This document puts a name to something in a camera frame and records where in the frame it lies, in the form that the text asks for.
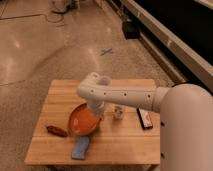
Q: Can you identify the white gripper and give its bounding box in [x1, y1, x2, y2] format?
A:
[87, 102, 105, 120]

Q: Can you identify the orange ceramic bowl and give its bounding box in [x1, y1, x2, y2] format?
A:
[68, 103, 101, 136]

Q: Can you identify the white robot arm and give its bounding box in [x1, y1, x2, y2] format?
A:
[77, 72, 213, 171]

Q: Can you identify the wooden table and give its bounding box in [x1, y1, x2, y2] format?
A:
[25, 80, 160, 165]

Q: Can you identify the black rectangular remote box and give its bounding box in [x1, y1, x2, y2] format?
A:
[136, 108, 153, 130]

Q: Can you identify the dark red brown sausage toy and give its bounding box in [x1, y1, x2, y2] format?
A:
[46, 126, 68, 137]

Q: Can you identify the blue sponge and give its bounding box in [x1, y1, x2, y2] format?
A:
[72, 136, 90, 160]

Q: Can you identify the blue tape cross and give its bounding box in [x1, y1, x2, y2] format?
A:
[101, 48, 113, 56]

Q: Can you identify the black box on ledge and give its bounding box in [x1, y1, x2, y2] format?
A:
[122, 22, 140, 39]

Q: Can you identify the white machine base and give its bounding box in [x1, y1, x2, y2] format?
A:
[49, 0, 80, 13]

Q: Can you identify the cable on floor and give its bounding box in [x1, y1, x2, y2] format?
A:
[45, 11, 66, 28]

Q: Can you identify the long beige wall ledge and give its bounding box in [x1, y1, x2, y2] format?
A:
[121, 0, 213, 92]

